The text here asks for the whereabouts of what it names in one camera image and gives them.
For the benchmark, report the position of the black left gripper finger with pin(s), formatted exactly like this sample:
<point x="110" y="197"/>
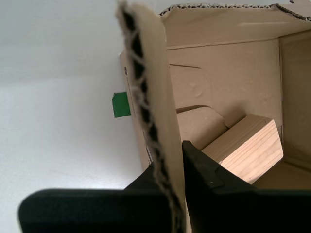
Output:
<point x="230" y="211"/>
<point x="97" y="211"/>

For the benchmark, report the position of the light wooden block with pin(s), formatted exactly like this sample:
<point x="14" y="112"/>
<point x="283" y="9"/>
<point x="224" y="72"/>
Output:
<point x="250" y="150"/>

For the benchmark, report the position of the cardboard box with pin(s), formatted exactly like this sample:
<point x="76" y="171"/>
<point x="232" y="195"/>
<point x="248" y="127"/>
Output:
<point x="218" y="80"/>

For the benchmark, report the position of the green tape piece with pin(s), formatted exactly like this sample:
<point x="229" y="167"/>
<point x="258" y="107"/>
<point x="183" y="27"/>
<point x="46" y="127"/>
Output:
<point x="120" y="104"/>

